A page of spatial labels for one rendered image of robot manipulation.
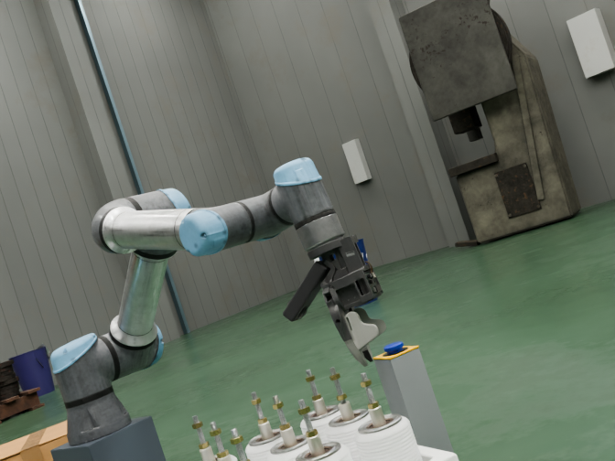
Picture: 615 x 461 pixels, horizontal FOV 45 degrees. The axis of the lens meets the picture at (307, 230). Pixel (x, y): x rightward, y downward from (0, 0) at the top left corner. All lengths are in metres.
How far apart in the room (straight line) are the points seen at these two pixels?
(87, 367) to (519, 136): 6.40
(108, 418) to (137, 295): 0.30
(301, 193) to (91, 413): 0.84
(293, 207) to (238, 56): 10.27
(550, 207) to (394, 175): 2.76
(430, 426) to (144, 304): 0.72
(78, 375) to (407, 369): 0.79
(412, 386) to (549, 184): 6.36
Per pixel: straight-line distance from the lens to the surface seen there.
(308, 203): 1.25
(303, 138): 10.74
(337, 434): 1.34
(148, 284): 1.75
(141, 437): 1.87
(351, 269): 1.25
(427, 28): 7.80
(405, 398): 1.48
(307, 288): 1.27
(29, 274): 8.84
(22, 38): 9.87
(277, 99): 11.00
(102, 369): 1.86
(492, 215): 7.91
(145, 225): 1.41
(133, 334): 1.86
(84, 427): 1.86
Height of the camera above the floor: 0.57
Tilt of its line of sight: 1 degrees up
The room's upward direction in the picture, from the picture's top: 18 degrees counter-clockwise
